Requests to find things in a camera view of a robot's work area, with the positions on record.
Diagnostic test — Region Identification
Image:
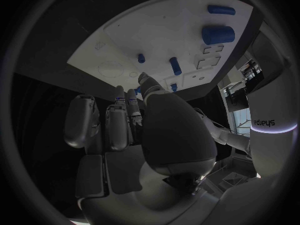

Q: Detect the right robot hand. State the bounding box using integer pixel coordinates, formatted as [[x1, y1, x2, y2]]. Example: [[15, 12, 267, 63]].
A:
[[63, 72, 222, 225]]

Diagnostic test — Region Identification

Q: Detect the white cable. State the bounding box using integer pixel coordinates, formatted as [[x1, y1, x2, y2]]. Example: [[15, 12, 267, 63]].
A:
[[193, 107, 236, 132]]

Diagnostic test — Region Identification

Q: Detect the thick blue cylinder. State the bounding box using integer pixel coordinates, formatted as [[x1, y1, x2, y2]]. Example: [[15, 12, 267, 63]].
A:
[[201, 25, 237, 46]]

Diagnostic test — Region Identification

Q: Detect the white task board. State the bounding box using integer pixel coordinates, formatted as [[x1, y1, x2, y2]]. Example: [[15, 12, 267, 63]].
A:
[[66, 0, 255, 99]]

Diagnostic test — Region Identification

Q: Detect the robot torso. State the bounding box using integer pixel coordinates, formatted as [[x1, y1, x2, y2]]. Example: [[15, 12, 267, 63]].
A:
[[245, 20, 300, 179]]

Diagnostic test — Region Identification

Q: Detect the long blue peg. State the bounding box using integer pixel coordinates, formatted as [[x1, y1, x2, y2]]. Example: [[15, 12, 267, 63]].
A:
[[168, 56, 184, 76]]

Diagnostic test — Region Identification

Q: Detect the long blue cylinder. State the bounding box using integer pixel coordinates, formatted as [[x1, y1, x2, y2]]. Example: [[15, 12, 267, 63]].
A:
[[206, 4, 237, 16]]

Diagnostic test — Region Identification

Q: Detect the dark monitor screen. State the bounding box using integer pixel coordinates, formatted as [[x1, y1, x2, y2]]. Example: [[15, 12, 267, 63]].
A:
[[224, 87, 250, 112]]

